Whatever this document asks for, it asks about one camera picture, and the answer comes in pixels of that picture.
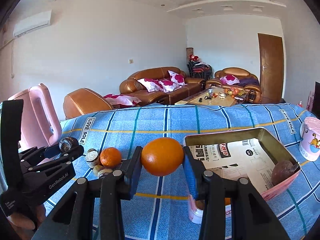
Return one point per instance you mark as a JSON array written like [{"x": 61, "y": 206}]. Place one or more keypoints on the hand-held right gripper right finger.
[{"x": 190, "y": 173}]

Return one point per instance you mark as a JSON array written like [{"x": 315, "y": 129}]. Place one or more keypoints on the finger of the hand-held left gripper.
[
  {"x": 72, "y": 155},
  {"x": 52, "y": 150}
]

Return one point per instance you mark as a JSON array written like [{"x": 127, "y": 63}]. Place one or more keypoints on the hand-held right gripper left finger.
[{"x": 133, "y": 177}]

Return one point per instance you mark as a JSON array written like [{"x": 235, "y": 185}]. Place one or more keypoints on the small mandarin orange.
[{"x": 110, "y": 157}]

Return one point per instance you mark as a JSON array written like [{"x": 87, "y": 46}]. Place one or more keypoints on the large orange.
[{"x": 162, "y": 156}]

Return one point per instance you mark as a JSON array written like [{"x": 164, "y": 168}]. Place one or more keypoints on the pink tin box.
[{"x": 280, "y": 190}]

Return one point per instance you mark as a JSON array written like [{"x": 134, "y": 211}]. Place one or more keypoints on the large dark passion fruit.
[{"x": 283, "y": 173}]

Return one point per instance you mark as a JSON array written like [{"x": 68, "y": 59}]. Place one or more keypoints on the person's left hand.
[{"x": 27, "y": 220}]

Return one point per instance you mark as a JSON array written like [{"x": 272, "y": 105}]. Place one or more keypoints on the pink plastic chair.
[{"x": 37, "y": 120}]

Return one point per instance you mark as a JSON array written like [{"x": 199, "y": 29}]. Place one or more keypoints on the printed paper sheet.
[{"x": 237, "y": 160}]

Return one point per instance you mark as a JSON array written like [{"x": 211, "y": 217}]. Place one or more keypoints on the brown leather chaise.
[{"x": 82, "y": 102}]

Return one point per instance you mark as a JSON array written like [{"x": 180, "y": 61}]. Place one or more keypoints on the blue plaid blanket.
[{"x": 162, "y": 120}]

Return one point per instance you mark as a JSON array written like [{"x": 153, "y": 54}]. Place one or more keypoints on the white pillow red flowers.
[
  {"x": 120, "y": 100},
  {"x": 230, "y": 80},
  {"x": 150, "y": 85},
  {"x": 170, "y": 85},
  {"x": 177, "y": 77}
]

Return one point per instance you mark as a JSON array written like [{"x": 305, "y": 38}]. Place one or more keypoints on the wooden coffee table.
[{"x": 192, "y": 100}]

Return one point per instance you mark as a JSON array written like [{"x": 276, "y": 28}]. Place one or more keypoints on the small metal can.
[{"x": 210, "y": 93}]

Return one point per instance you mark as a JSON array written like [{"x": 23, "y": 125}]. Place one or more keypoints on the pile of fruit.
[{"x": 232, "y": 91}]

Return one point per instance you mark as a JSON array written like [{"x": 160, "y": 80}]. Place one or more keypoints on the stacked black chairs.
[{"x": 198, "y": 71}]

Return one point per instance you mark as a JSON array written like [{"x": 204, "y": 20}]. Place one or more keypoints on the brown leather sofa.
[{"x": 150, "y": 73}]

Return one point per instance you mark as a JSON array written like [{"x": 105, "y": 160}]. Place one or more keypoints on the purple throw blanket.
[{"x": 248, "y": 81}]

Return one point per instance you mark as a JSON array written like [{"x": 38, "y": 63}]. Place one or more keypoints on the brown leather armchair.
[{"x": 235, "y": 71}]

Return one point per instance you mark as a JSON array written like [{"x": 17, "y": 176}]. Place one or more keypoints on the red plush toy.
[{"x": 193, "y": 57}]

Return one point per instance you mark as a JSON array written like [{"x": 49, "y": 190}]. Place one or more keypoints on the tall patterned vase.
[{"x": 189, "y": 52}]

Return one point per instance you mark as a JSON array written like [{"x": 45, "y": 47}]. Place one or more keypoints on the pink cartoon cup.
[{"x": 310, "y": 140}]

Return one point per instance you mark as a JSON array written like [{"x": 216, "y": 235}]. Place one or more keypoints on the white air conditioner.
[{"x": 32, "y": 23}]

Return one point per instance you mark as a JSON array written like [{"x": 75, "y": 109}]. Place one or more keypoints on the brown wooden door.
[{"x": 271, "y": 67}]

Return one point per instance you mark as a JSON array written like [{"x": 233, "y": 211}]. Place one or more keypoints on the pink gift bag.
[{"x": 310, "y": 102}]

